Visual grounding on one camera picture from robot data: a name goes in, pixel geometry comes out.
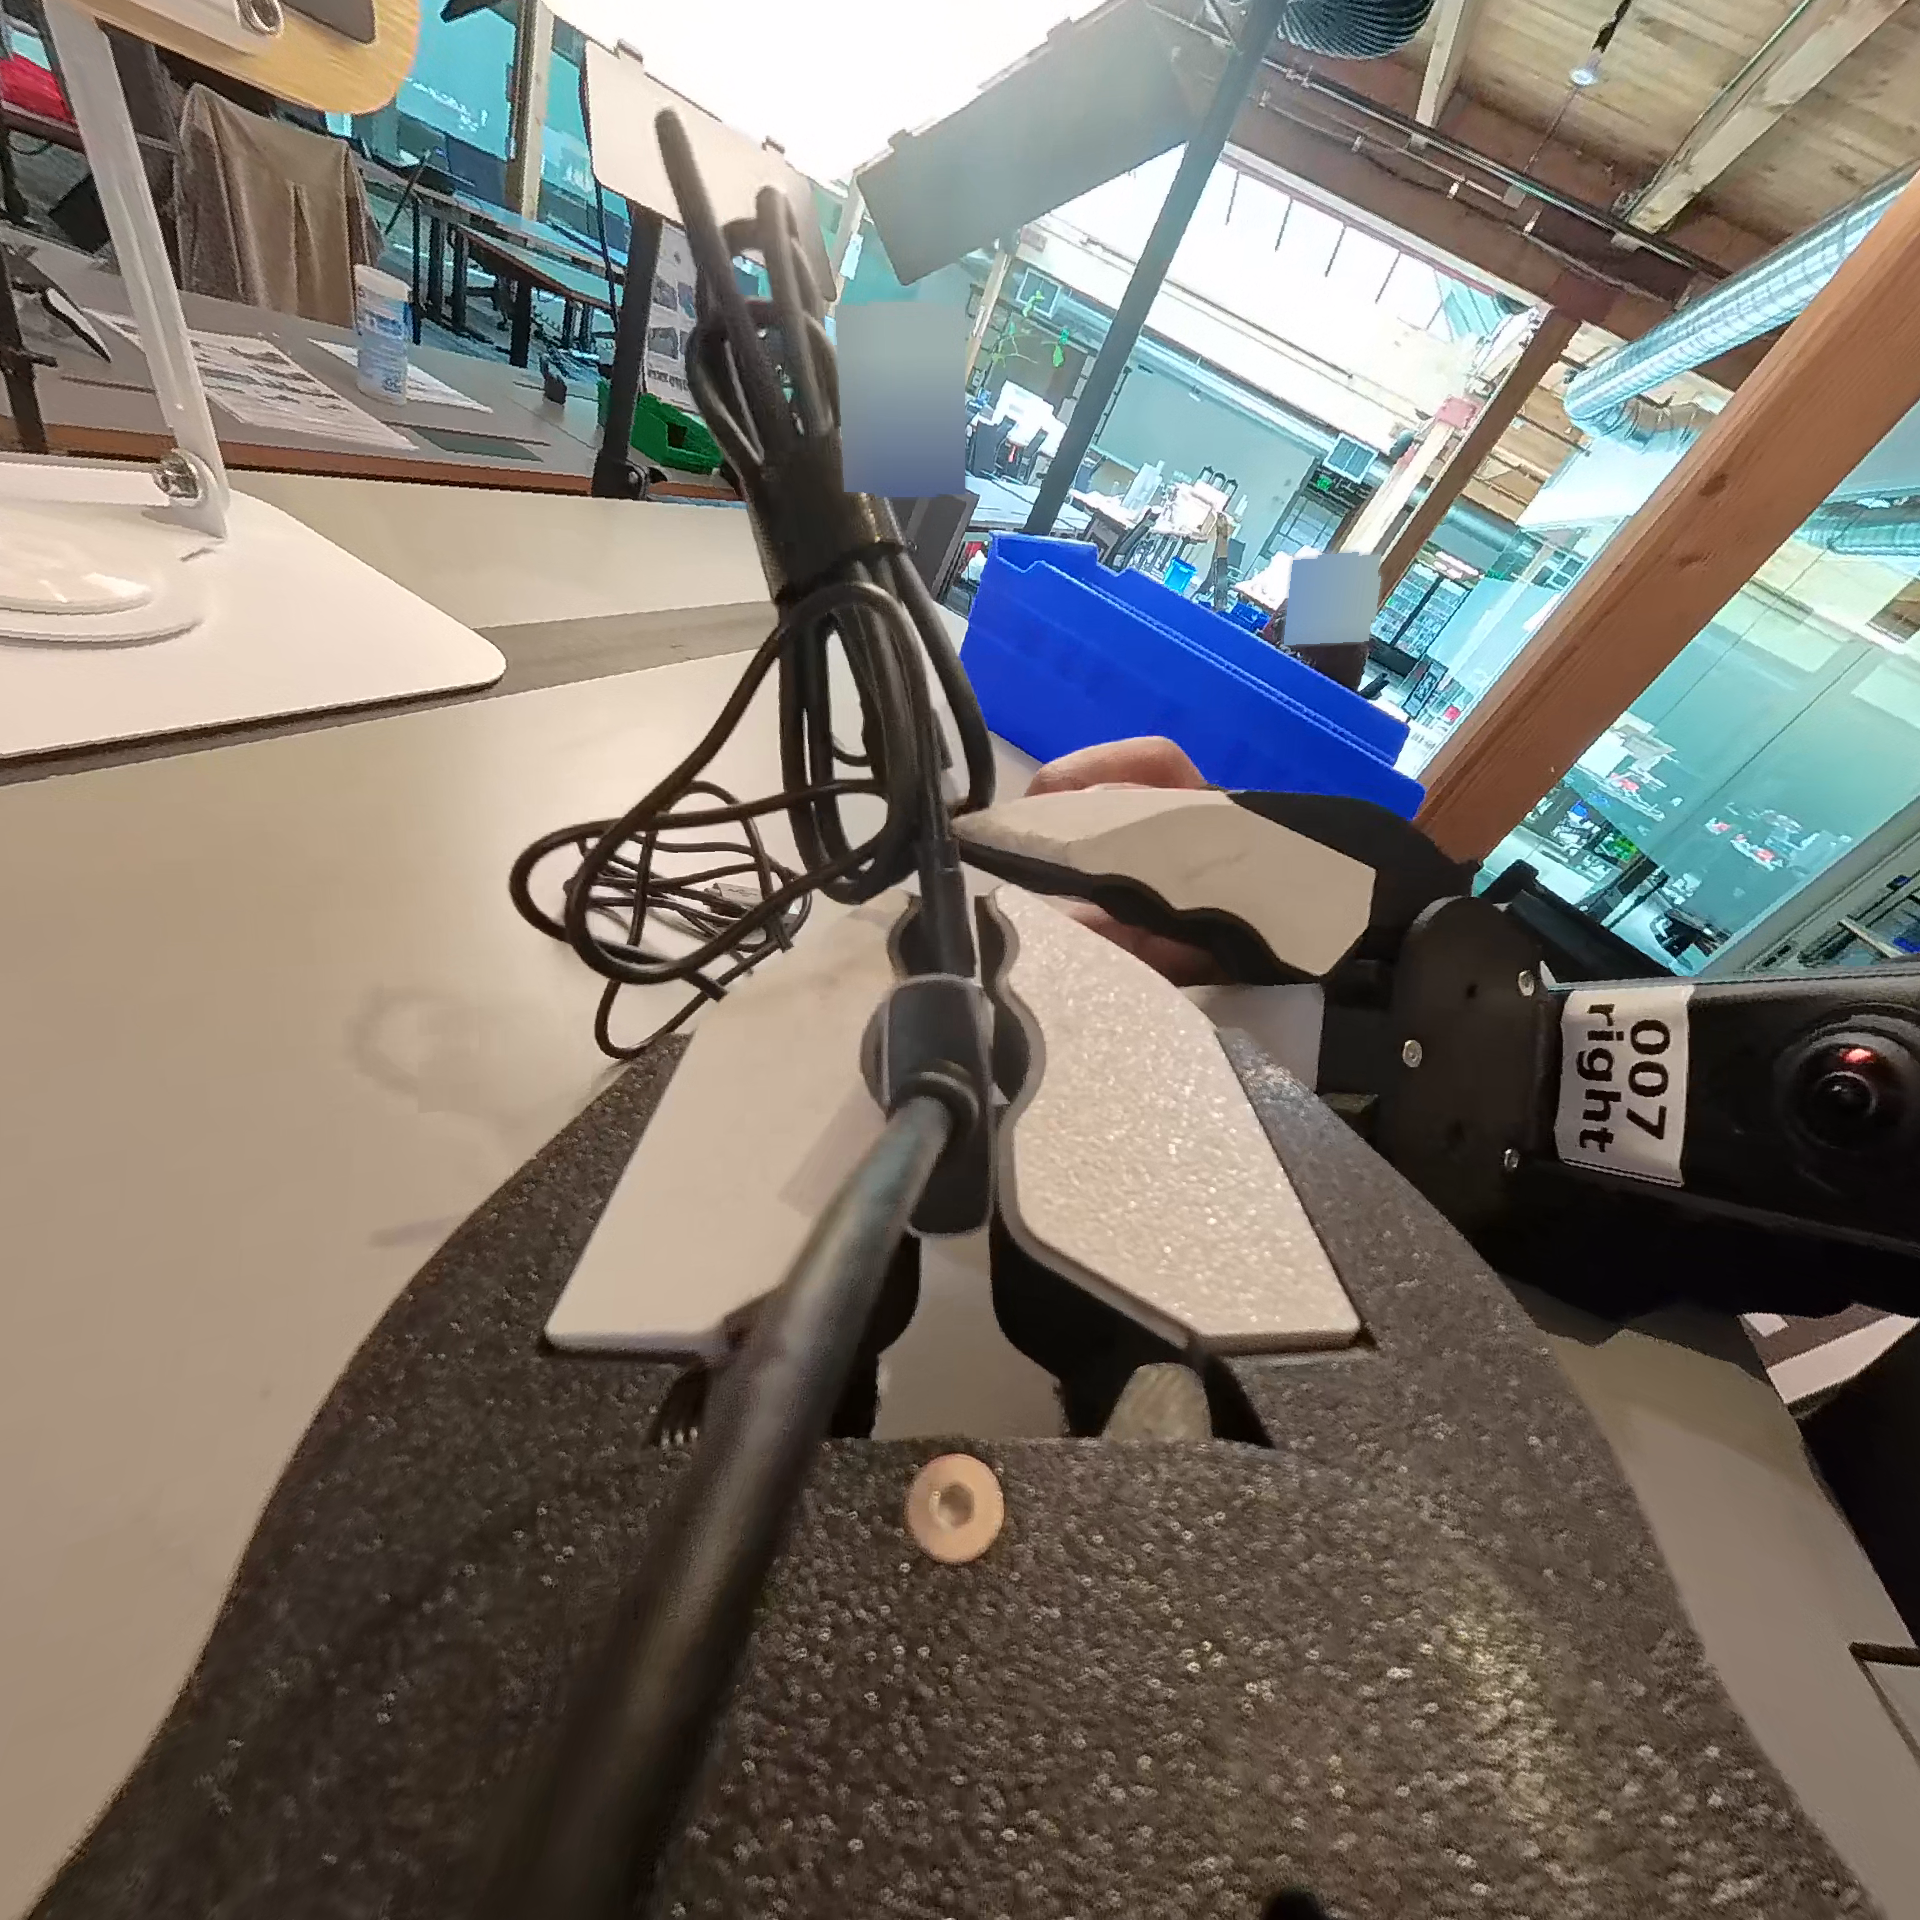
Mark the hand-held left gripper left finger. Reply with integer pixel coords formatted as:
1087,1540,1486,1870
543,895,924,1425

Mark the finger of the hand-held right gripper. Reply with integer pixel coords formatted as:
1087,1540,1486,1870
951,785,1382,988

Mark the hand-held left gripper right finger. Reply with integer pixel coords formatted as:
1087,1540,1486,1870
983,885,1367,1425

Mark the blue plastic bin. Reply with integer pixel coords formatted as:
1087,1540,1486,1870
961,533,1427,817

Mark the thick black hub cable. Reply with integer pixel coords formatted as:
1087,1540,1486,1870
517,1102,963,1920

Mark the strapped black cable bundle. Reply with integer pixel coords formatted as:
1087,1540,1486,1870
657,104,999,992

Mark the person's right hand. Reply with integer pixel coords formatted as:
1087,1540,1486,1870
1023,736,1221,988

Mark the black white marker sheet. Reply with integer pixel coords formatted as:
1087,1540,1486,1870
1739,1302,1920,1414

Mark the black pole with round cap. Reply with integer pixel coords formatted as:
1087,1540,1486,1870
1031,0,1438,537

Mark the green plastic bin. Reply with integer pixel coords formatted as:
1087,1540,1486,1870
596,375,731,471

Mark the printed roll-up banner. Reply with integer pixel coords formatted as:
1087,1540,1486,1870
642,223,710,404

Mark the black light stand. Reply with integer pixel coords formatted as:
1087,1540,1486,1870
589,200,673,500

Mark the studio light panel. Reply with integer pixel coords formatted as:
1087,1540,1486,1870
575,0,1295,289

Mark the white wipes canister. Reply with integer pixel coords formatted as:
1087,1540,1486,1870
354,265,413,401

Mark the printed instruction sheet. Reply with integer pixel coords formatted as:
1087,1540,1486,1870
82,305,425,455

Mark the brown jacket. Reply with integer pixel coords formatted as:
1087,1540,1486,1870
169,82,386,313

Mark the wooden post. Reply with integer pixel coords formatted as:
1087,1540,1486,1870
1415,162,1920,860

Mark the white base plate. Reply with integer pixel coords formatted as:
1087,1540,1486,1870
0,457,508,770

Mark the metal air duct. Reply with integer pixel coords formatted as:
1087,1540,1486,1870
1564,181,1920,433

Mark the white stand frame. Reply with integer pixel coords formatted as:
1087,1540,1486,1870
0,0,238,649

